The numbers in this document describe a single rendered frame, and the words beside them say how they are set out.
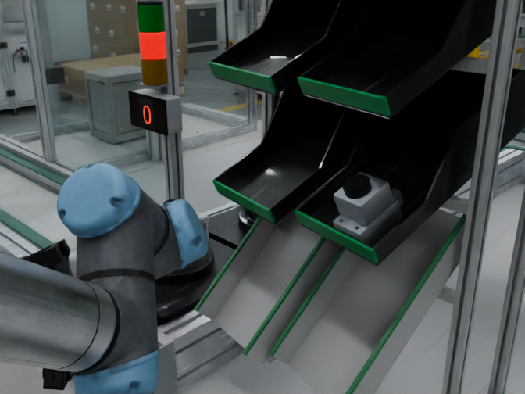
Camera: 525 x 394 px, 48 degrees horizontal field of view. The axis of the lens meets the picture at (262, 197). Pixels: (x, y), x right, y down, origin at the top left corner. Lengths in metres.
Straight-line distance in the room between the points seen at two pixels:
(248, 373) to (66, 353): 0.55
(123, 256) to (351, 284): 0.35
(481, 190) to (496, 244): 0.83
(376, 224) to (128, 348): 0.29
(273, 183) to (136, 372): 0.35
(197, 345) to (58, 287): 0.51
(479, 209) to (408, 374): 0.41
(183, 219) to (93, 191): 0.13
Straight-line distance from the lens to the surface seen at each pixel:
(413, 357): 1.07
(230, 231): 1.21
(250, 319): 0.85
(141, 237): 0.59
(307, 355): 0.80
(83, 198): 0.58
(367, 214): 0.63
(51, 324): 0.47
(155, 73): 1.18
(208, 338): 0.97
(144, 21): 1.17
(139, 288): 0.56
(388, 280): 0.78
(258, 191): 0.79
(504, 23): 0.66
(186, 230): 0.66
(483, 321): 1.20
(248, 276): 0.89
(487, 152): 0.68
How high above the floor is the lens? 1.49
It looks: 22 degrees down
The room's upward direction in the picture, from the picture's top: straight up
